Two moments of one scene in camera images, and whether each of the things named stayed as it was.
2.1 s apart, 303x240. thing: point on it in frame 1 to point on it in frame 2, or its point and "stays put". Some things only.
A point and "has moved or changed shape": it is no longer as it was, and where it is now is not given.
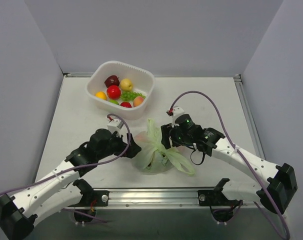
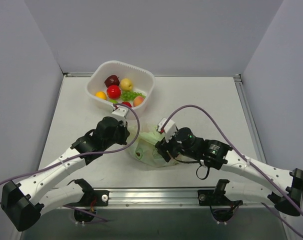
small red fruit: [126, 104] stays put
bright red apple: [113, 92] stays put
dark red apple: [112, 80] stays put
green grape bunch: [129, 95] stays put
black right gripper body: [167, 136] to [164, 150]
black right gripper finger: [165, 140] to [163, 152]
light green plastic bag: [153, 157] has moved or changed shape
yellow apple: [126, 85] stays put
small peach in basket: [137, 101] stays put
